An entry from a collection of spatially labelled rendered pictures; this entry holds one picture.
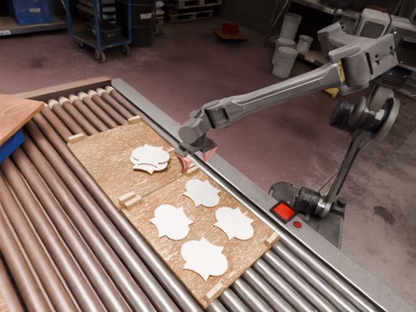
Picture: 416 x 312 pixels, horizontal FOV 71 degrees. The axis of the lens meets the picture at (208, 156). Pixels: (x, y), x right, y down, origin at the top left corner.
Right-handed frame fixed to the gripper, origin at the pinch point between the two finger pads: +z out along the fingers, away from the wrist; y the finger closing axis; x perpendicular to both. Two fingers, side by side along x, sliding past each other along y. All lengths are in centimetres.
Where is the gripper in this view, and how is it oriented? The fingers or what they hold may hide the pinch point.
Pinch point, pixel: (195, 164)
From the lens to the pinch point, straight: 102.3
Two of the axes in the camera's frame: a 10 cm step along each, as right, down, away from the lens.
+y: 7.0, -3.6, 6.2
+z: -0.7, 8.3, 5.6
